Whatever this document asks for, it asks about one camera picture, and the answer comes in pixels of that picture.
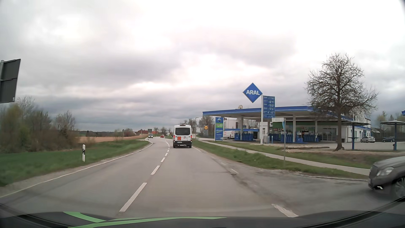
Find row of distant trees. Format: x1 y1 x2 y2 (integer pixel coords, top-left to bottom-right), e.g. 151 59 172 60
153 115 216 137

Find blue advertising totem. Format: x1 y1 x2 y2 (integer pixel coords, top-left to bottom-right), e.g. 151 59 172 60
215 117 224 142

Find blue petrol station price pylon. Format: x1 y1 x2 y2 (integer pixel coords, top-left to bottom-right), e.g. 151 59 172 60
242 83 276 145

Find grass verge with path side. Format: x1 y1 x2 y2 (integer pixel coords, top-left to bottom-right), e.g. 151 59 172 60
192 140 367 180

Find grey asphalt road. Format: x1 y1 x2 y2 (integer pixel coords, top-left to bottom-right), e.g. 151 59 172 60
0 137 394 219

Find brown field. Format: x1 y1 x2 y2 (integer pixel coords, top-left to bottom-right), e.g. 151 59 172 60
78 134 149 144

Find blue petrol station building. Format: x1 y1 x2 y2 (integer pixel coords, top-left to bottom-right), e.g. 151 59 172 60
202 105 373 144

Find grey paved footpath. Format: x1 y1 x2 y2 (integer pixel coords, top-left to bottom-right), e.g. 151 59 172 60
199 140 371 176

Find car's own bonnet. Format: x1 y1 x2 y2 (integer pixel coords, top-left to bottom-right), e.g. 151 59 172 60
0 197 405 228

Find road markings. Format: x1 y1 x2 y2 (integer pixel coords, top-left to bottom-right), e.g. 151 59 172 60
0 138 299 218

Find grass strip behind footpath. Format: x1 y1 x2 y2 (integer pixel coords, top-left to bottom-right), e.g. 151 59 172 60
211 140 405 169

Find large bare tree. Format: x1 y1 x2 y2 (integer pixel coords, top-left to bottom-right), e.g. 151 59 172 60
305 53 379 151

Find blue round shelter canopy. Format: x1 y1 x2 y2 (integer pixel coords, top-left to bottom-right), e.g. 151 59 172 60
342 121 371 151
380 120 405 151

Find petrol station forecourt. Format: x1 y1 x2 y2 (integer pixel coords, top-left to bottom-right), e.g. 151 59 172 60
196 137 405 151

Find group of bare bushes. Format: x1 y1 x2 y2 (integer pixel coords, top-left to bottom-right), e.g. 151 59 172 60
0 96 80 154

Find dark grey car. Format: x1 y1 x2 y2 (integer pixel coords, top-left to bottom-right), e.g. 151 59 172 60
368 156 405 199

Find back of road sign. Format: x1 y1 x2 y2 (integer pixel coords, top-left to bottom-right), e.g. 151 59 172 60
0 58 21 104

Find road sign on thin post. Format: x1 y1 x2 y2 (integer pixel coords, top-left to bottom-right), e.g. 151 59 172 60
271 117 287 162

